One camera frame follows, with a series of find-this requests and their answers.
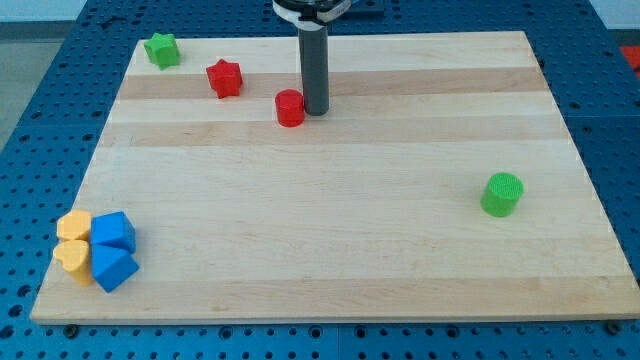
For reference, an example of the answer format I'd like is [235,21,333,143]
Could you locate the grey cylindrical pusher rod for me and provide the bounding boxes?
[298,27,330,116]

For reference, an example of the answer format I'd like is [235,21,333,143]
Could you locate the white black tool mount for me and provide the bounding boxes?
[272,0,352,28]

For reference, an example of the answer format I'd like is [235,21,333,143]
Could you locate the red cylinder block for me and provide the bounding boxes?
[275,89,305,127]

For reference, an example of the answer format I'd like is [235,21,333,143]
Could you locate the red star block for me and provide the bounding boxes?
[206,59,243,99]

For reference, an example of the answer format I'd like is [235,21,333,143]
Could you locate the green star block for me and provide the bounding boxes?
[143,33,180,70]

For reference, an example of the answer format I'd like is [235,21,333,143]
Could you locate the wooden board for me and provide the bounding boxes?
[31,31,639,325]

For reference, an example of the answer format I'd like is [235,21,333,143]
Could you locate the green cylinder block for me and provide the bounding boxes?
[480,172,524,217]

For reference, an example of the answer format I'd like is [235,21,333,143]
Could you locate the blue cube block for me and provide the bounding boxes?
[90,211,136,254]

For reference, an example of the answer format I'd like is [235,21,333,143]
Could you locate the yellow pentagon block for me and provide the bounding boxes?
[56,209,93,242]

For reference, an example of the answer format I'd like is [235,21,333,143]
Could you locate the blue triangle block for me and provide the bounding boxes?
[91,245,139,293]

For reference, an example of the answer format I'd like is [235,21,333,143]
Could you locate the yellow heart block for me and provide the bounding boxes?
[53,240,94,286]

